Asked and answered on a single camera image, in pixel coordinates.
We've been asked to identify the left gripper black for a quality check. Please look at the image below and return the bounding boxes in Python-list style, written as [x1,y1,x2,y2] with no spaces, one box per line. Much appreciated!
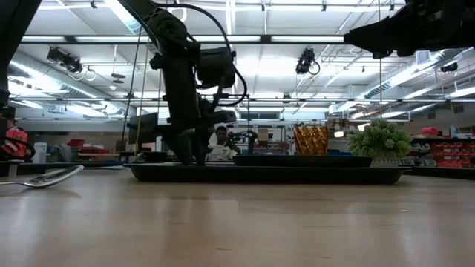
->
[149,43,238,167]

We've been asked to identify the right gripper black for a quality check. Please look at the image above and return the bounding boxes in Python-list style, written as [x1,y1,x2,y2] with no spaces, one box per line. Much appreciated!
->
[343,0,475,60]

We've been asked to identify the black serving tray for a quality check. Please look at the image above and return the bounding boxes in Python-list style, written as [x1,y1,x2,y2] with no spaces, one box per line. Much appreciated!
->
[123,162,412,185]

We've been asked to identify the silver metal spoon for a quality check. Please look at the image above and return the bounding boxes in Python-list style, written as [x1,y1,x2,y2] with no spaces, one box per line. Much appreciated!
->
[0,164,85,189]

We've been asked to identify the seated person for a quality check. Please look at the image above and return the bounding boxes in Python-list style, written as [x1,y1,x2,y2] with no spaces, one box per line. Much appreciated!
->
[206,125,239,162]

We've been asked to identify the black computer monitor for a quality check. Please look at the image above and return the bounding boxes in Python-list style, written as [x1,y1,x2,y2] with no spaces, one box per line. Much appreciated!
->
[126,112,160,146]

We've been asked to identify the green artificial plant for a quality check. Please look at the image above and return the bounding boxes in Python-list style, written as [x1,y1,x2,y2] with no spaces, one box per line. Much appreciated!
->
[347,118,413,161]

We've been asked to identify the red storage boxes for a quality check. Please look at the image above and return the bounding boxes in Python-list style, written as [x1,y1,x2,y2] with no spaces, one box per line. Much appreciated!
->
[65,138,114,156]

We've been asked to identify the clear plant vase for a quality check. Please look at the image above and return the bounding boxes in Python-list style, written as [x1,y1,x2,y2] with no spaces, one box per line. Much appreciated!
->
[370,156,402,168]

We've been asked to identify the red parts bins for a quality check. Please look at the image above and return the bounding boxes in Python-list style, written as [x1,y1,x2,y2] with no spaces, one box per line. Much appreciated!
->
[429,142,475,168]

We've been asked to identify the white plastic container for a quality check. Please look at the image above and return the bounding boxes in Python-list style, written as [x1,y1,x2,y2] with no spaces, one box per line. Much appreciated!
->
[31,142,48,164]

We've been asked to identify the person in orange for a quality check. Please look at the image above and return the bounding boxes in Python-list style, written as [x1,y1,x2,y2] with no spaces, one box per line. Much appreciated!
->
[0,113,30,161]

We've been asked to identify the thin yellow hanging cable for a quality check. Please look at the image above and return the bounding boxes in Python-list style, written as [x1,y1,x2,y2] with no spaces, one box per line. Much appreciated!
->
[134,44,150,151]

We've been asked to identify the black ceiling camera with cable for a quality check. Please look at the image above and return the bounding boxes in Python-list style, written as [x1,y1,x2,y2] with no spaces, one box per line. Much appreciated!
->
[295,47,321,76]

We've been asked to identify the long horizontal ceiling rail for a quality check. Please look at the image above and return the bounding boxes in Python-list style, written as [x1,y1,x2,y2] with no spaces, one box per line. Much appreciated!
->
[7,96,475,104]

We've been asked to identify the black overhead frame bar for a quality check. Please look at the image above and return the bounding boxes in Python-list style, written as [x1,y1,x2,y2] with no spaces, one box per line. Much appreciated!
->
[20,34,347,45]

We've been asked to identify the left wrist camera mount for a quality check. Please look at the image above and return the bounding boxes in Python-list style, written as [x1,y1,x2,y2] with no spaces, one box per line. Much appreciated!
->
[196,47,238,90]

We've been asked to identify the thin black hanging cable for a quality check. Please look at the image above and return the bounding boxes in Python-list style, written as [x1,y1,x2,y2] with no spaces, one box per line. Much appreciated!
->
[121,27,144,144]

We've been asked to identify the black ceiling camera pair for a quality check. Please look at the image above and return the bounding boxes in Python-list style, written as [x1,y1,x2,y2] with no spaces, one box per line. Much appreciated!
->
[45,45,84,74]

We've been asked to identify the black looped cable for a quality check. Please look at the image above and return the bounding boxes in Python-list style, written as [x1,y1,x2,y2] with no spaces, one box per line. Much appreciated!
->
[0,136,36,162]

